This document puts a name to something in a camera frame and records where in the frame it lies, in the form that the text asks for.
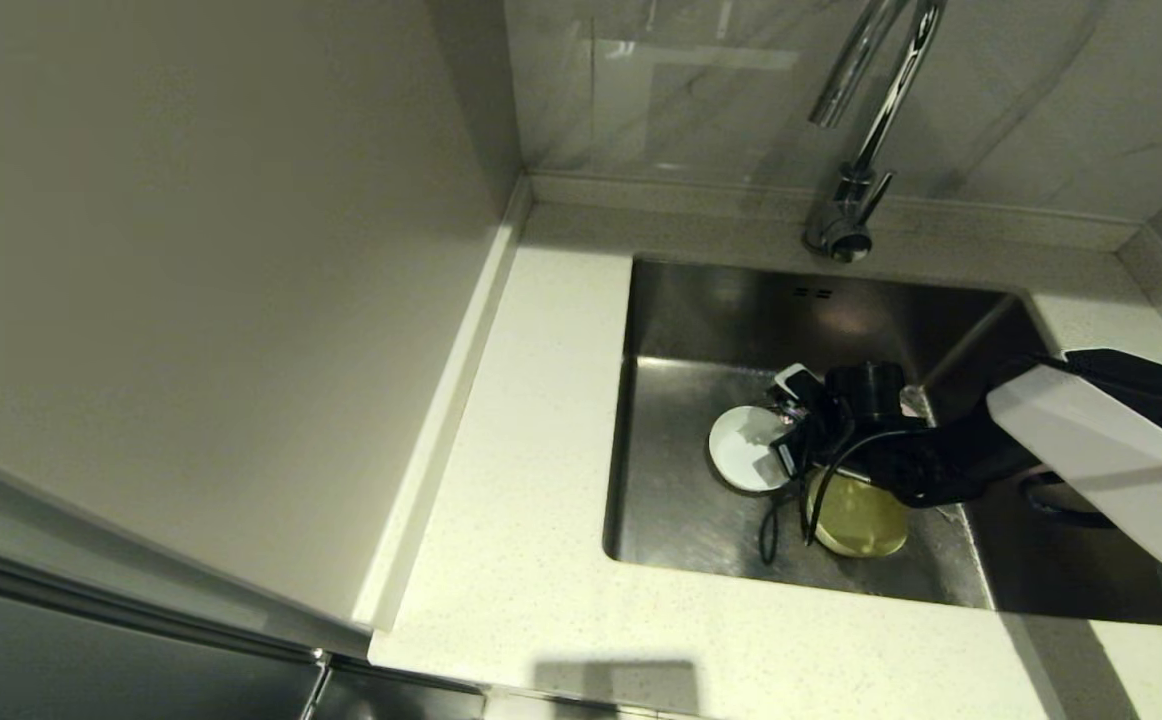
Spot yellow plastic bowl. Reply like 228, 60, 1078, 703
806, 468, 911, 559

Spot stainless steel sink basin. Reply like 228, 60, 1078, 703
601, 255, 1162, 629

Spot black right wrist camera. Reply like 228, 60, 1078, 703
823, 361, 907, 428

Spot grey tall cabinet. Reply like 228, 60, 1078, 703
0, 0, 524, 720

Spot chrome gooseneck faucet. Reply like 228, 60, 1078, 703
803, 0, 947, 264

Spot white plastic bowl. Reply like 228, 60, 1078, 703
708, 405, 792, 494

